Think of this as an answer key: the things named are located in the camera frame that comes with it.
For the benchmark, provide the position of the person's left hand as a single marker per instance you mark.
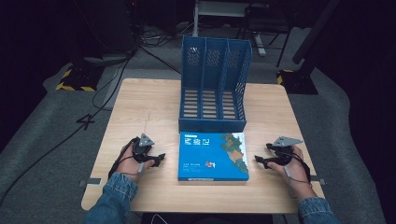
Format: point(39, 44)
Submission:
point(129, 166)

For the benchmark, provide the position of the yellow-black striped stand base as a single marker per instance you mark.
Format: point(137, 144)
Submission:
point(77, 81)
point(297, 82)

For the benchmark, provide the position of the black slanted pole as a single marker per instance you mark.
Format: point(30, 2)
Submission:
point(316, 31)

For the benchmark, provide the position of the white metal stand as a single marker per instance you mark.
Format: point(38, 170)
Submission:
point(218, 9)

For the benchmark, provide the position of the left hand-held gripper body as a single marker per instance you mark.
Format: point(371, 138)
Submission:
point(141, 152)

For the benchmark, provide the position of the grey table bracket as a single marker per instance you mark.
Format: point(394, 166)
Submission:
point(90, 181)
point(319, 180)

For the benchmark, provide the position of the blue three-slot file rack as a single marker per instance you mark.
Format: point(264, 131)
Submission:
point(212, 126)

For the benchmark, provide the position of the black chair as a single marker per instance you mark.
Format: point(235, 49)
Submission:
point(264, 21)

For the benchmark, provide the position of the blue book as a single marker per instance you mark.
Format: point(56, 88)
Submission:
point(202, 155)

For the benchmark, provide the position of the dark equipment cabinet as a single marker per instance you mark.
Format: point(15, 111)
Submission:
point(109, 25)

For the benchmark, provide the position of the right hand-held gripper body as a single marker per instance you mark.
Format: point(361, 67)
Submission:
point(283, 152)

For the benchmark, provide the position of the person's right hand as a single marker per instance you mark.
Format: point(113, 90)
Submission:
point(297, 180)

